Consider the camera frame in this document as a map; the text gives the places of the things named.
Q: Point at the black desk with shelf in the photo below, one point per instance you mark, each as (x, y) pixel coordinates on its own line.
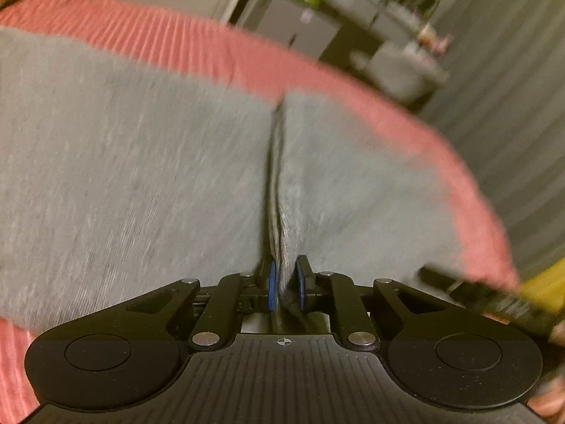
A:
(364, 26)

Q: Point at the grey mini fridge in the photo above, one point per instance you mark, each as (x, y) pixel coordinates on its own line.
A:
(292, 24)

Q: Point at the white plastic tub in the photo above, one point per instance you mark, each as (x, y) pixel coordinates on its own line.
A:
(404, 73)

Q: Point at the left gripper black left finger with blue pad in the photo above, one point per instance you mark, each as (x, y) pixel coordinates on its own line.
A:
(207, 317)

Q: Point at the grey sweatpants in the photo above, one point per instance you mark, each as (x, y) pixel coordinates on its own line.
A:
(118, 178)

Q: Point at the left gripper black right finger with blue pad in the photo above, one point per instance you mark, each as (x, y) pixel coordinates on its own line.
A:
(362, 318)

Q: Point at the pink ribbed bedspread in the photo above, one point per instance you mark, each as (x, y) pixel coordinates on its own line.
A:
(191, 45)

